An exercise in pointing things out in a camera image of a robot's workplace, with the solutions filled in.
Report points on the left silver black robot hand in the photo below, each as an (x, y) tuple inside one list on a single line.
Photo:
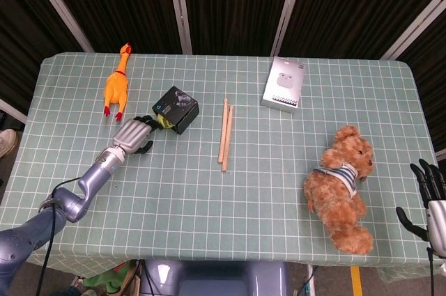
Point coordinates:
[(134, 134)]

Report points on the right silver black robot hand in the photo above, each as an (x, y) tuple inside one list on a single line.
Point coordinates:
[(430, 205)]

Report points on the yellow tennis ball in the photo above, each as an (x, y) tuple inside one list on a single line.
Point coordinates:
[(163, 122)]

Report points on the black cardboard box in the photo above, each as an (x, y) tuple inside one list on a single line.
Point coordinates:
[(177, 109)]

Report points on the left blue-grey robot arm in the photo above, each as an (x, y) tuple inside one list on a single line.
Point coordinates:
[(66, 202)]

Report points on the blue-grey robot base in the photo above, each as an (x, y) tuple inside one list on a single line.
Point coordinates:
[(216, 278)]

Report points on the silver earbuds box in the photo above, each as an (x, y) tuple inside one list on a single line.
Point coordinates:
[(284, 85)]

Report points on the orange rubber chicken toy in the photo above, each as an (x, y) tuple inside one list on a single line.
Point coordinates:
[(116, 87)]

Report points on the wooden drumstick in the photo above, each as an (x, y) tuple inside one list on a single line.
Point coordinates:
[(227, 139), (223, 129)]

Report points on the brown teddy bear striped shirt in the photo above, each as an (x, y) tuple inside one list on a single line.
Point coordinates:
[(339, 188)]

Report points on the green checkered tablecloth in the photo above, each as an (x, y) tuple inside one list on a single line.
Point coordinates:
[(223, 198)]

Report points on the white sneaker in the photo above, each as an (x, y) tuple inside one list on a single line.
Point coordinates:
[(7, 142)]

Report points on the green cloth under table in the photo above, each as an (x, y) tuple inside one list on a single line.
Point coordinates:
[(108, 279)]

